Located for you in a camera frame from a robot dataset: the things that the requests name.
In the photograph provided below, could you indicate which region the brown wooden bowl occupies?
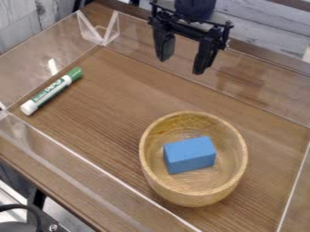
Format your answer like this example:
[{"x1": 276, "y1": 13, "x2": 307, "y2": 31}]
[{"x1": 138, "y1": 111, "x2": 248, "y2": 208}]

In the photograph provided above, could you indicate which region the black cable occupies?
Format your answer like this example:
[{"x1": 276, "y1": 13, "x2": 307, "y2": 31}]
[{"x1": 0, "y1": 203, "x2": 44, "y2": 232}]

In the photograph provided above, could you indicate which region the black metal table leg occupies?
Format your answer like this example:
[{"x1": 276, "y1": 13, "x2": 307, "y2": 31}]
[{"x1": 28, "y1": 188, "x2": 46, "y2": 210}]

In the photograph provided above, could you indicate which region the green white marker pen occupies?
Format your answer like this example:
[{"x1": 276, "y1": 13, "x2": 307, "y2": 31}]
[{"x1": 20, "y1": 67, "x2": 82, "y2": 116}]

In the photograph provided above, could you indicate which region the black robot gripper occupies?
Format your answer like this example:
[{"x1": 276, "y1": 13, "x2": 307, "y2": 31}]
[{"x1": 148, "y1": 2, "x2": 233, "y2": 75}]

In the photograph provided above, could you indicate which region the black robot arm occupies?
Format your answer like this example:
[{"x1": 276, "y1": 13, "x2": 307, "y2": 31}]
[{"x1": 148, "y1": 0, "x2": 233, "y2": 75}]

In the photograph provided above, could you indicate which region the clear acrylic tray wall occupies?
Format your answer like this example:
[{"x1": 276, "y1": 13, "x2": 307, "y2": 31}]
[{"x1": 0, "y1": 8, "x2": 310, "y2": 232}]

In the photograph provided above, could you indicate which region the blue rectangular block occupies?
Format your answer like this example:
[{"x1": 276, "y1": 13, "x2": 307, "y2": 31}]
[{"x1": 162, "y1": 136, "x2": 216, "y2": 174}]

